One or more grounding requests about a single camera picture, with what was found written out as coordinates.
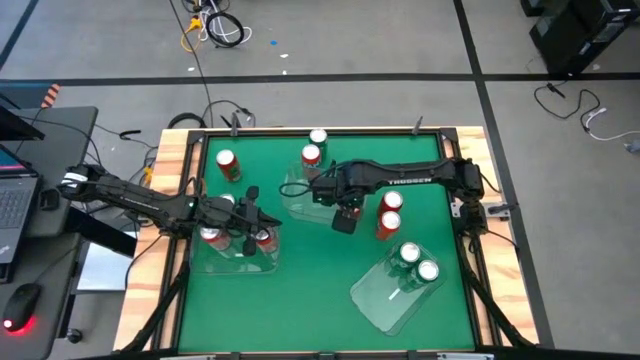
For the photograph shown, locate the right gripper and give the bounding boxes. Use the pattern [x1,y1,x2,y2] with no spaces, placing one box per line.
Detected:
[310,163,370,235]

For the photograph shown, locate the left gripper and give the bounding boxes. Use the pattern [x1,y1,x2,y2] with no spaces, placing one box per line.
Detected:
[197,185,282,258]

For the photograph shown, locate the orange Fanta soda can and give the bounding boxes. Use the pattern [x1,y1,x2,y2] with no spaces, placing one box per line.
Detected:
[215,148,244,184]
[254,227,280,256]
[198,225,234,253]
[300,143,323,169]

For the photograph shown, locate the clear plastic bin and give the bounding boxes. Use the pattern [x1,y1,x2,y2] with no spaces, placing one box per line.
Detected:
[189,219,281,276]
[348,241,449,337]
[281,162,369,226]

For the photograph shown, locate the green table mat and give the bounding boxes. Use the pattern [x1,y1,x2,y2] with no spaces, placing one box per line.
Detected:
[177,133,476,353]

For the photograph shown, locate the black desk beam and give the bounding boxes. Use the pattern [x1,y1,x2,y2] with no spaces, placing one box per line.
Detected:
[64,205,139,259]

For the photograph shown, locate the white board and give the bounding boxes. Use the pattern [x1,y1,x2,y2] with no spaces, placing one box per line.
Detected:
[77,229,139,292]

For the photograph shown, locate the small black desk device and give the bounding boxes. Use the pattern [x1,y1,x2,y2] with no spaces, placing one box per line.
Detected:
[38,188,60,212]

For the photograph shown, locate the grey desk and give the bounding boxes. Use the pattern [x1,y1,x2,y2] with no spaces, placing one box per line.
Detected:
[0,105,100,360]

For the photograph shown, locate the orange black striped marker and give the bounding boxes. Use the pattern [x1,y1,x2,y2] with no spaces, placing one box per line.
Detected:
[39,83,62,110]

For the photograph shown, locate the black laptop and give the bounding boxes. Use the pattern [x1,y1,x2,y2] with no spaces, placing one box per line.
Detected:
[0,144,44,284]

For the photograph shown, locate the black computer mouse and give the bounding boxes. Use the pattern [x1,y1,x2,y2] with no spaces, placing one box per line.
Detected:
[1,282,43,334]

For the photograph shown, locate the black monitor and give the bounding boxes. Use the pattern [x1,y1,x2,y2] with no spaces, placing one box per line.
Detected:
[0,105,45,143]

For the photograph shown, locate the black computer cases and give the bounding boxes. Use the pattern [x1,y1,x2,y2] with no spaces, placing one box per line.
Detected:
[519,0,640,76]

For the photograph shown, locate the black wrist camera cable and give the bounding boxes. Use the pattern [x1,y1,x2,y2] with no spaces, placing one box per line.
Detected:
[278,181,315,199]

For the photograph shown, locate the black aluminium table frame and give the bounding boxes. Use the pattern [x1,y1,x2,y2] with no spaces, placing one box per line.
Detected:
[119,127,539,360]

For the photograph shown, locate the thin black cable with plug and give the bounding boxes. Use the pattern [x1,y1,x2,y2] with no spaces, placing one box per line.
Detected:
[199,98,257,129]

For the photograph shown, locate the thick black cable loop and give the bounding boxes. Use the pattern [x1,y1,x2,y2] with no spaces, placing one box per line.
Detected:
[166,111,209,130]

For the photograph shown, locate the long black floor cable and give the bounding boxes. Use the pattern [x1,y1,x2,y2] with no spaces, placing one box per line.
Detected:
[167,0,215,129]

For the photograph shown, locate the coiled black cable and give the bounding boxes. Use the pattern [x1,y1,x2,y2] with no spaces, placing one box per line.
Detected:
[204,10,246,50]

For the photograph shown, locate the white coiled cable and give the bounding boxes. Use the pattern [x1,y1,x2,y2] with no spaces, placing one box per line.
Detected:
[198,0,254,45]

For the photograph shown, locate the yellow cable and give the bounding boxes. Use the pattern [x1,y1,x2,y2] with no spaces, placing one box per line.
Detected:
[179,16,205,54]

